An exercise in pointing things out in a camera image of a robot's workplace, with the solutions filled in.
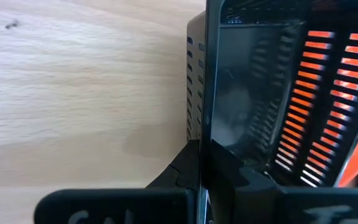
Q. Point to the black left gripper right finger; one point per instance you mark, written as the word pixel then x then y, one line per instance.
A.
pixel 291 205

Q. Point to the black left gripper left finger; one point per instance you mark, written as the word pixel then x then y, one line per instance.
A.
pixel 120 205

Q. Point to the black slotted plastic basket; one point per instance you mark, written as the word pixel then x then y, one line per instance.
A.
pixel 238 62

